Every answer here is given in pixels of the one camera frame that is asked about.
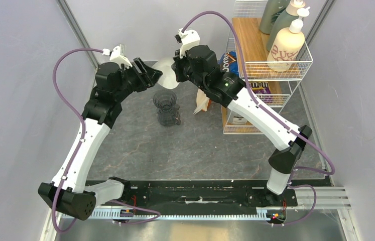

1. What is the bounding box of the clear glass carafe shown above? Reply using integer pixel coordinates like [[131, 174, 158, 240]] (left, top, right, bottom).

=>
[[157, 109, 181, 127]]

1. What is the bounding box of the dark green bottle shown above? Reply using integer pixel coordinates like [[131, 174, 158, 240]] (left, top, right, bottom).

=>
[[259, 0, 289, 35]]

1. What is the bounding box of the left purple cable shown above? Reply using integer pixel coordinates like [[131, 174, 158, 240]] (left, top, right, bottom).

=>
[[51, 48, 161, 233]]

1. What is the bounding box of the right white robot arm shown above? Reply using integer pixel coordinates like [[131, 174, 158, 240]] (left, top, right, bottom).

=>
[[172, 45, 312, 205]]

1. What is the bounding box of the purple cable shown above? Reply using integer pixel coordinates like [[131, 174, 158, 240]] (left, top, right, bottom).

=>
[[51, 48, 161, 233], [181, 11, 336, 227]]

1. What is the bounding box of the white paper coffee filter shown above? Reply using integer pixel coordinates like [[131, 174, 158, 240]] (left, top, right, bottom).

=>
[[152, 57, 179, 89]]

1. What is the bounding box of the aluminium frame rail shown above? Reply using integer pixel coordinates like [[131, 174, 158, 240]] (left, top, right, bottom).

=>
[[39, 185, 361, 241]]

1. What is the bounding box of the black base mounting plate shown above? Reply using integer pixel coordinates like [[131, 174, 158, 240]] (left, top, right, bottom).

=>
[[87, 179, 332, 217]]

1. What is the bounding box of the stack of paper filters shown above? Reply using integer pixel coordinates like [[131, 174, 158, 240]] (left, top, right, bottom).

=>
[[193, 89, 211, 115]]

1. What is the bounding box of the green pump bottle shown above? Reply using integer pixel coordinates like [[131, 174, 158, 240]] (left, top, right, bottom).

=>
[[266, 0, 309, 52]]

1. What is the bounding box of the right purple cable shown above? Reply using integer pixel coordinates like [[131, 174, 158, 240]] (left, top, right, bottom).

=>
[[181, 11, 336, 227]]

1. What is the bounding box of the yellow M&M's candy bag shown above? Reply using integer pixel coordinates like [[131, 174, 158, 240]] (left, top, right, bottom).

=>
[[249, 81, 273, 104]]

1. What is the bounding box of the white wire shelf rack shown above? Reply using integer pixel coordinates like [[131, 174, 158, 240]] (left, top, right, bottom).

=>
[[222, 0, 314, 136]]

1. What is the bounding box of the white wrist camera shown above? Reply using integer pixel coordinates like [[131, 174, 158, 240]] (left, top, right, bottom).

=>
[[176, 29, 200, 58], [102, 44, 133, 69]]

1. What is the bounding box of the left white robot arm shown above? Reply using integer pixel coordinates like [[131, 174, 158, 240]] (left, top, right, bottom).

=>
[[38, 58, 163, 220]]

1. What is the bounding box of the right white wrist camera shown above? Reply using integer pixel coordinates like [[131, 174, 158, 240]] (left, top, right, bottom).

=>
[[176, 29, 200, 58]]

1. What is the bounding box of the dark transparent coffee dripper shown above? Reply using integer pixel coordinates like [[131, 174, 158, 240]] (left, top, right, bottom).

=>
[[153, 89, 180, 114]]

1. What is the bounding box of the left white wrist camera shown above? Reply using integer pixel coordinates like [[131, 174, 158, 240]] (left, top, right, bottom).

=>
[[102, 44, 133, 69]]

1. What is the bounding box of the blue Doritos chip bag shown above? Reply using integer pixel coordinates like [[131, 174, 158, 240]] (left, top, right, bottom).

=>
[[219, 51, 239, 76]]

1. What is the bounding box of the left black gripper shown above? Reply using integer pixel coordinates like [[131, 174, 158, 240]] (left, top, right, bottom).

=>
[[114, 57, 163, 101]]

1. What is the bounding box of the cream pump bottle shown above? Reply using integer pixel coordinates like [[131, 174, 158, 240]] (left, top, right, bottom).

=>
[[267, 17, 305, 72]]

